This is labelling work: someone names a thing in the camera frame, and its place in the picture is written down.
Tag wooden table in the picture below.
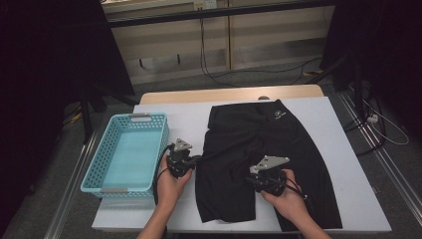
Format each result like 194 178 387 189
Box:
138 84 325 106

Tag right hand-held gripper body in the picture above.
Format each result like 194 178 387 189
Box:
245 154 291 197

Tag light blue plastic basket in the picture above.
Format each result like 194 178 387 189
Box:
80 113 170 200

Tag right hand-held gripper black cable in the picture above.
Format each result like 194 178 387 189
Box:
285 177 310 200

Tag beige wooden cabinet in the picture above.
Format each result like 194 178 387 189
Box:
101 0 336 86

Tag bundle of black floor cables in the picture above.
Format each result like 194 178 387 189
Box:
342 96 387 157

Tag black power cable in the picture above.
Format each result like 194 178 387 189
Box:
198 9 323 89

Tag black metal stand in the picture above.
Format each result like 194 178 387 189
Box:
307 53 366 118

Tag person's left hand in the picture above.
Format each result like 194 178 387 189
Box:
155 155 194 214

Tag black shorts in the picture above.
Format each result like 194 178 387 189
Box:
194 99 343 233

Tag hand-held gripper black cable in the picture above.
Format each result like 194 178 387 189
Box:
285 177 310 200
152 142 176 206

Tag black curtain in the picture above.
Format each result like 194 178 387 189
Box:
0 0 135 233
319 0 422 140

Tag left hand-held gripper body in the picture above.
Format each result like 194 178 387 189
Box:
166 137 198 179

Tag person's right hand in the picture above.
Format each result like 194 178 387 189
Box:
260 169 312 227

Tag aluminium floor rail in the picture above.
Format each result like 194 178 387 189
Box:
43 130 100 239
337 91 422 217

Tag white cable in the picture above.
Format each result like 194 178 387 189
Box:
362 99 410 146

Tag left hand-held gripper black cable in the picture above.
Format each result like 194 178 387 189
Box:
152 142 176 206

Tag white wall socket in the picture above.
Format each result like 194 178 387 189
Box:
193 0 218 10

